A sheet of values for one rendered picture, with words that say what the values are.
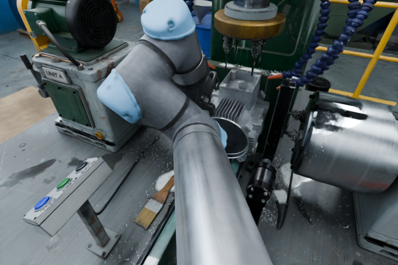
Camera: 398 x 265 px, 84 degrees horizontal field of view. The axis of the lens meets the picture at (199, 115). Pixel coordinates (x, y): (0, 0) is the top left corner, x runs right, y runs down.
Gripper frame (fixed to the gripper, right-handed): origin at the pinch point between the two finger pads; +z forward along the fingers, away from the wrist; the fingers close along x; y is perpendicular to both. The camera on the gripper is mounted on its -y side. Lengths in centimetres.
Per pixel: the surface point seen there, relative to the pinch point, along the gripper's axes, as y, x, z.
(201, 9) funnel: 128, 67, 82
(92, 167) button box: -22.5, 16.3, -12.2
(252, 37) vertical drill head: 17.1, -9.0, -15.4
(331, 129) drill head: 4.8, -31.4, -2.4
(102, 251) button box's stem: -42.7, 15.8, 7.7
